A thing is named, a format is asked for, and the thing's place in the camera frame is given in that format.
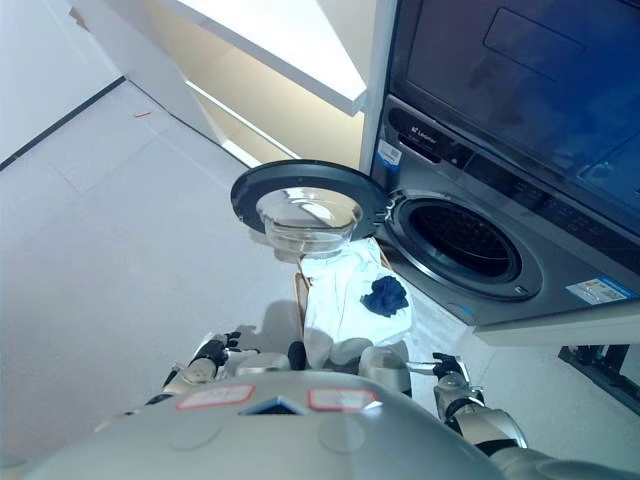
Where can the black metal frame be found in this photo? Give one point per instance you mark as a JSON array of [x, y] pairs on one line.
[[600, 362]]

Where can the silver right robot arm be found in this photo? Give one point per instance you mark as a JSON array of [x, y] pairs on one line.
[[480, 420]]

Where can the dark stacked dryer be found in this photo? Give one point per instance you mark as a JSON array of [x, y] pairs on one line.
[[510, 75]]

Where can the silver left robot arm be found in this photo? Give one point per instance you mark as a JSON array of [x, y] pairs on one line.
[[192, 374]]

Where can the white shelf cabinet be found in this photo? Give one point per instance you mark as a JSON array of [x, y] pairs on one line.
[[280, 70]]

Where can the small orange stick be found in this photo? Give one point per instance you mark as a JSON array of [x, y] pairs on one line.
[[140, 114]]

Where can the red-framed white sticker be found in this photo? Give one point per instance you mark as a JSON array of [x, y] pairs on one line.
[[215, 397], [341, 398]]

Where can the round washer door glass bowl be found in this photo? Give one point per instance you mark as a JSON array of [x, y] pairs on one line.
[[300, 200]]

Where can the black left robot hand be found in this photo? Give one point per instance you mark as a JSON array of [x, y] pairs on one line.
[[216, 350]]

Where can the grey front-load washing machine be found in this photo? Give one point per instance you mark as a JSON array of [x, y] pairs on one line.
[[545, 235]]

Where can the blue white label sticker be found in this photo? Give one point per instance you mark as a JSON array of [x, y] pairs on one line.
[[389, 152]]

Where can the silver robot leg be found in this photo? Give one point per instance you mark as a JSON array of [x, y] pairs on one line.
[[265, 362], [382, 367]]

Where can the dark blue garment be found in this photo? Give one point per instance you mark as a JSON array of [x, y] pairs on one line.
[[386, 298]]

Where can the blue white energy label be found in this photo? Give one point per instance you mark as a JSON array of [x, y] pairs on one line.
[[596, 291]]

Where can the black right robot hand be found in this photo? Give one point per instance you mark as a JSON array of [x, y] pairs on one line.
[[446, 367]]

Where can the silver left robot leg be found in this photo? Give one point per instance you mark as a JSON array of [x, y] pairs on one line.
[[265, 362]]

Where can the silver right robot leg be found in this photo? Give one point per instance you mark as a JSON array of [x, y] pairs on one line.
[[382, 367]]

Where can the white cloth basket liner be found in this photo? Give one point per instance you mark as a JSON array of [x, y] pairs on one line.
[[340, 300]]

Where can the silver robot torso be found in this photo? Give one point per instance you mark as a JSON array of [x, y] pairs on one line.
[[260, 440]]

